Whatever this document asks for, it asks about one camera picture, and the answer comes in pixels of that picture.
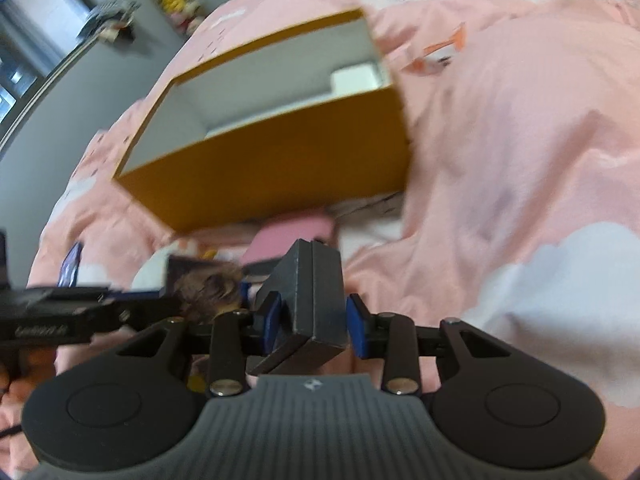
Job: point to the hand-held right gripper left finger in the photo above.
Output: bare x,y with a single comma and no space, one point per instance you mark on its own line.
272,321

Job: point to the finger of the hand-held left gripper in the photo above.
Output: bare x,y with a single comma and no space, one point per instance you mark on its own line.
150,319
140,296

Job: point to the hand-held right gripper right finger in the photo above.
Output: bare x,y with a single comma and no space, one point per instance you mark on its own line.
358,329

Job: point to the dark grey box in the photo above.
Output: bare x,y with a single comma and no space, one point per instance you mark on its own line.
315,300

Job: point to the printed picture card box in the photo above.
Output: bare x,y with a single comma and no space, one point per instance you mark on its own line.
210,287

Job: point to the pink pouch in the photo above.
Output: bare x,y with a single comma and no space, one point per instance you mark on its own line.
295,235

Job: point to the white cardboard box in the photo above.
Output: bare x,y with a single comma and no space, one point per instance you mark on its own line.
280,160

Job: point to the blue flat object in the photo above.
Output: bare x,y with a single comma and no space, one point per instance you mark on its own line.
71,265

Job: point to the pink printed blanket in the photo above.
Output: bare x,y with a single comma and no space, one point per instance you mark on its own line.
500,160

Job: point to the white flat box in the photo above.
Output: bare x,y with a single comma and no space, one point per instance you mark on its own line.
357,80

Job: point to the window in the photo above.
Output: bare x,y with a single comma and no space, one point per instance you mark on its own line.
30,45

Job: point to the dark blurred object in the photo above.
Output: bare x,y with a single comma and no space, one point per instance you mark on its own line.
107,20

